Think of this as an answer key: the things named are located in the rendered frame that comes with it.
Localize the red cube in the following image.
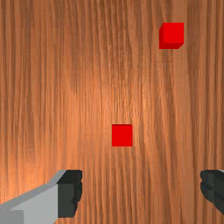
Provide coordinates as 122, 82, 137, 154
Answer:
158, 22, 185, 50
111, 123, 134, 148

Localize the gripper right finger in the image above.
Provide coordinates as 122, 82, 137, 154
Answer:
199, 169, 224, 216

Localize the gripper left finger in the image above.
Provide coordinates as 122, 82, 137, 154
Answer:
0, 169, 83, 224

